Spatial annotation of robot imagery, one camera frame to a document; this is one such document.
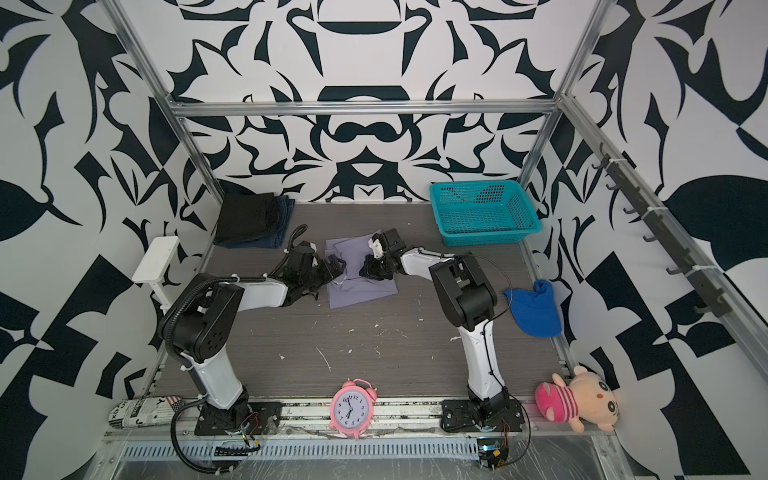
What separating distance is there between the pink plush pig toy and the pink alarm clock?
0.42 metres

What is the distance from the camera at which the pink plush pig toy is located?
71 centimetres

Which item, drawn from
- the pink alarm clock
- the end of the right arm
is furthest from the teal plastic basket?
the pink alarm clock

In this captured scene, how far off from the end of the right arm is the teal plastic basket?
0.86ft

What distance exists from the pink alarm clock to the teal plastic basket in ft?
1.80

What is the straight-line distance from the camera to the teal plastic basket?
1102 mm

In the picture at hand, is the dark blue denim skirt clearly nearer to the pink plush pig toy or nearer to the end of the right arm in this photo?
the end of the right arm

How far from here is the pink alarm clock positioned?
73cm
